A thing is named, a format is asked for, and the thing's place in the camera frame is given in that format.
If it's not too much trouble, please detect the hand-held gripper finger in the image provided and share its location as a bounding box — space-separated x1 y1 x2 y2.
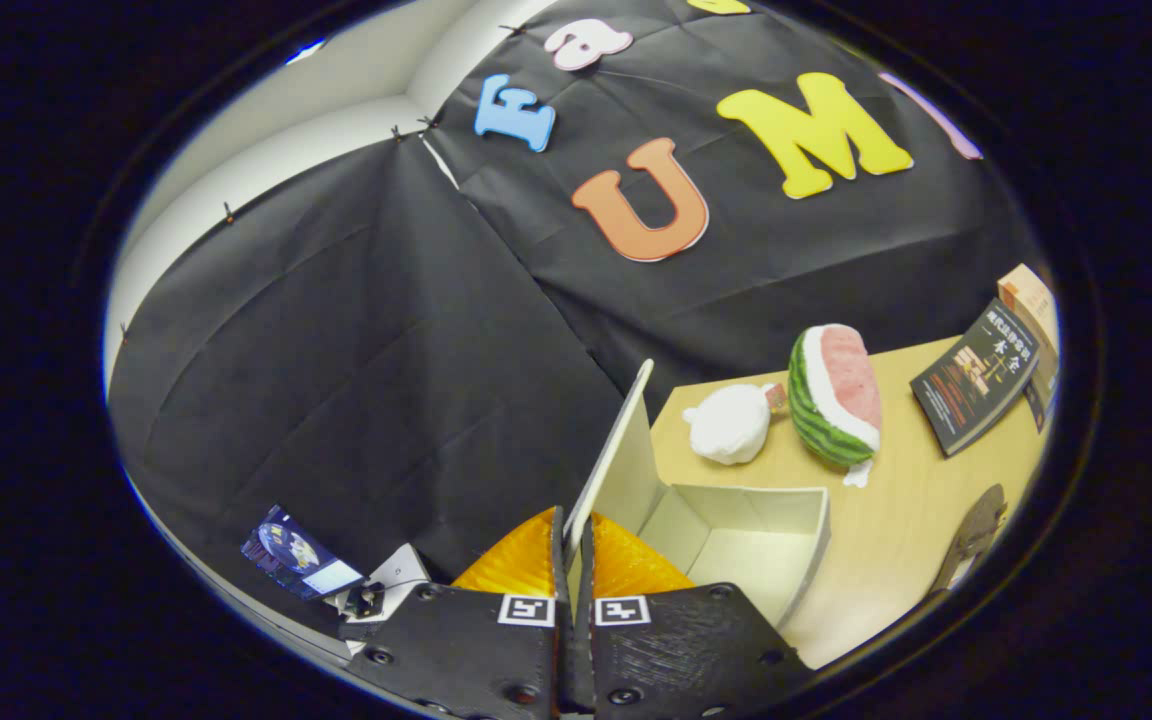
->
344 505 573 719
574 512 815 719

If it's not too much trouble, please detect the beige storage box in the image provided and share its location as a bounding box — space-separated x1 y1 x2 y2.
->
564 358 832 631

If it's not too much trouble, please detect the brown fuzzy shoe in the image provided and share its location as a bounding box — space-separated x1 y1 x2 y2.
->
931 483 1009 599

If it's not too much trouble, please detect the white plush toy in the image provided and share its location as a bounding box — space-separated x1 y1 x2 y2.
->
681 383 787 467

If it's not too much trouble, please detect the blue printed card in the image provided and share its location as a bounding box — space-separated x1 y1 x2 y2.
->
241 503 365 602

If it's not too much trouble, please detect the watermelon slice plush toy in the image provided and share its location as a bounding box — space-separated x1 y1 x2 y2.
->
788 323 884 489

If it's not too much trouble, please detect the black cover book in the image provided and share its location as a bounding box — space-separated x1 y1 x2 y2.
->
909 298 1042 458

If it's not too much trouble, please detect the beige cover book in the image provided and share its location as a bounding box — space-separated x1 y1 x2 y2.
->
996 263 1059 351

